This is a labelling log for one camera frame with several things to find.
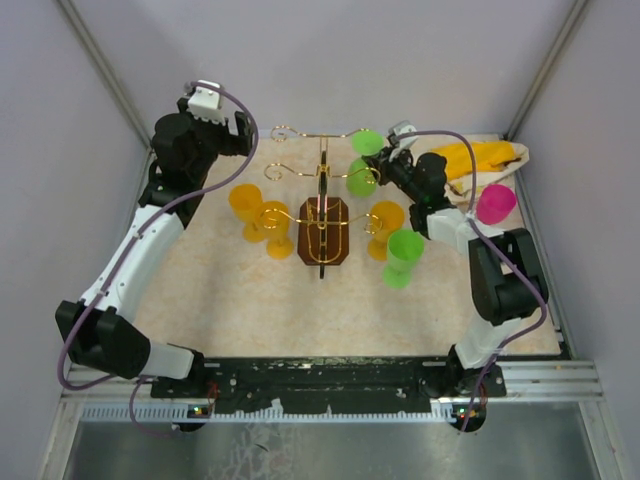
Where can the yellow patterned folded cloth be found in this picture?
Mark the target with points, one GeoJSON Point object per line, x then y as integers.
{"type": "Point", "coordinates": [495, 161]}

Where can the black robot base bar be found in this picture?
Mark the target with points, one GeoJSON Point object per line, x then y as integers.
{"type": "Point", "coordinates": [226, 376]}

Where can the yellow wine glass hung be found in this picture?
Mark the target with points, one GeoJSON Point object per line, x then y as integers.
{"type": "Point", "coordinates": [386, 217]}

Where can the pink plastic wine glass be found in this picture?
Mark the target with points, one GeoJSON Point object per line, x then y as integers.
{"type": "Point", "coordinates": [495, 204]}

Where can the yellow wine glass left front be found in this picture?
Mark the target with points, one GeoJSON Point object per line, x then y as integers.
{"type": "Point", "coordinates": [272, 220]}

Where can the green wine glass standing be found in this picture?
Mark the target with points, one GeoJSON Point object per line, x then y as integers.
{"type": "Point", "coordinates": [404, 250]}

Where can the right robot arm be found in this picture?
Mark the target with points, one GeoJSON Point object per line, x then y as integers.
{"type": "Point", "coordinates": [507, 284]}

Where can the green wine glass hung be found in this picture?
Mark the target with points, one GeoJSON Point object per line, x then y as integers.
{"type": "Point", "coordinates": [368, 143]}

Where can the yellow wine glass left back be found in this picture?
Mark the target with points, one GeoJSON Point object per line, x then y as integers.
{"type": "Point", "coordinates": [244, 200]}

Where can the wooden rack base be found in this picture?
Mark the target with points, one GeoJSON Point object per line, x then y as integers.
{"type": "Point", "coordinates": [323, 240]}

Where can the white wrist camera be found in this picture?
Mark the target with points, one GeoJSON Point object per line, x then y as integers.
{"type": "Point", "coordinates": [401, 135]}
{"type": "Point", "coordinates": [204, 101]}

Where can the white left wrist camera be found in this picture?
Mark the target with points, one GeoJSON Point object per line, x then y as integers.
{"type": "Point", "coordinates": [204, 101]}

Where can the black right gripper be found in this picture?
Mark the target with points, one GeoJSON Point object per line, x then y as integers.
{"type": "Point", "coordinates": [383, 161]}

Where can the gold wire wine glass rack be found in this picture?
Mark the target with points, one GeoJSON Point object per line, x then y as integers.
{"type": "Point", "coordinates": [323, 173]}

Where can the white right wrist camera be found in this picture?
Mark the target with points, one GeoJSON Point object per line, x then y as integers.
{"type": "Point", "coordinates": [401, 135]}

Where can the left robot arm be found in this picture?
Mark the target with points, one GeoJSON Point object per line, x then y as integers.
{"type": "Point", "coordinates": [98, 330]}

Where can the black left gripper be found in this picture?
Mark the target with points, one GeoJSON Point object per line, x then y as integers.
{"type": "Point", "coordinates": [234, 144]}

